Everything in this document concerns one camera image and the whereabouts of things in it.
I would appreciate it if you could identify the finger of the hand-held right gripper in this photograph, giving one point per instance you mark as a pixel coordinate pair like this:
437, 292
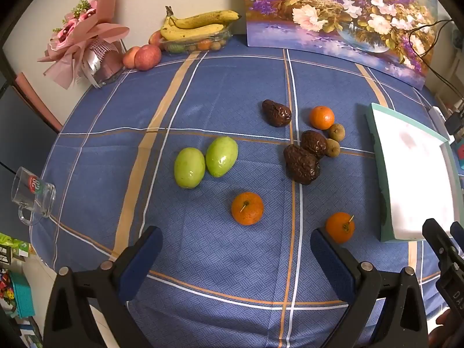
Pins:
440, 241
458, 231

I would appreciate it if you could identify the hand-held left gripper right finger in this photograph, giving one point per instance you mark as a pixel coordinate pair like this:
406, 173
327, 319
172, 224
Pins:
331, 261

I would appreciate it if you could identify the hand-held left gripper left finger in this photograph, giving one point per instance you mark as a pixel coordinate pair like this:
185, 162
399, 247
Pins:
141, 261

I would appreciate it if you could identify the mandarin orange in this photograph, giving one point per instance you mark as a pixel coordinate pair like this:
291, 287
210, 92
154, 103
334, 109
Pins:
322, 117
340, 227
247, 208

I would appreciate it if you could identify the white tray with teal rim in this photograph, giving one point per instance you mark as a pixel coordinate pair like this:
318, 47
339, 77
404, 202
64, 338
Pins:
417, 174

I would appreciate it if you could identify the dark brown wrinkled fruit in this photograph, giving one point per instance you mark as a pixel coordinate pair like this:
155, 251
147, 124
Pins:
301, 165
313, 143
277, 113

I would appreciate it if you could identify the green oval fruit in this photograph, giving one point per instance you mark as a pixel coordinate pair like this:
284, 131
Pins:
189, 168
222, 156

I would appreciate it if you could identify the small brown longan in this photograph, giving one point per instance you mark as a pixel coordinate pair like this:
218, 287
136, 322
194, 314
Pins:
332, 148
336, 132

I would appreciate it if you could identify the person's right hand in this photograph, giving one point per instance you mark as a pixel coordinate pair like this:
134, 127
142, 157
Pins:
440, 330

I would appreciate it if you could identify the teal plastic toy box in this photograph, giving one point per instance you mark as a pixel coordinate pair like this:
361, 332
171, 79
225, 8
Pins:
460, 154

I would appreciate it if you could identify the black charger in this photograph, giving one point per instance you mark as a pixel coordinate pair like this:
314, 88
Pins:
455, 123

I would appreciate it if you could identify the white power strip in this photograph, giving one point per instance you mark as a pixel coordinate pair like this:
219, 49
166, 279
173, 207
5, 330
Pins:
438, 114

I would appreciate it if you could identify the clear glass mug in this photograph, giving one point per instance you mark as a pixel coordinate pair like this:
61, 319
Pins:
32, 192

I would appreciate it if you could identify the green package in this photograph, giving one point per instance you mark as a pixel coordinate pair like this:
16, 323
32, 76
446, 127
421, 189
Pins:
11, 243

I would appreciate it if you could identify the blue plaid tablecloth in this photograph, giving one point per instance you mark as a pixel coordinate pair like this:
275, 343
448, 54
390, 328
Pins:
217, 98

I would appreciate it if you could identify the dark wooden furniture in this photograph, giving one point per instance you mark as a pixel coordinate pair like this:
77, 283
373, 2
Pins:
21, 123

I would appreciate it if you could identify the pale orange peach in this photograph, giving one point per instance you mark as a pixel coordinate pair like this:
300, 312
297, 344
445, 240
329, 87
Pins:
129, 58

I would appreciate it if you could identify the red apple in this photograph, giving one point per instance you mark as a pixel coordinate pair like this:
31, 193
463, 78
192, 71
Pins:
148, 57
155, 38

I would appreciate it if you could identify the clear plastic fruit container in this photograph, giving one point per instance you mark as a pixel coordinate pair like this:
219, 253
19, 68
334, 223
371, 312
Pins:
203, 45

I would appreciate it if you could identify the pink wrapped flower bouquet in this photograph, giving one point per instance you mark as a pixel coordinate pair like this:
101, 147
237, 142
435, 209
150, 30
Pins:
90, 32

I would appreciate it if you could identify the yellow banana bunch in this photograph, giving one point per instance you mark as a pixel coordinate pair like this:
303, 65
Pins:
203, 20

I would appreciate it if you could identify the flower painting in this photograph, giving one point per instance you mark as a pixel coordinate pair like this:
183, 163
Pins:
326, 7

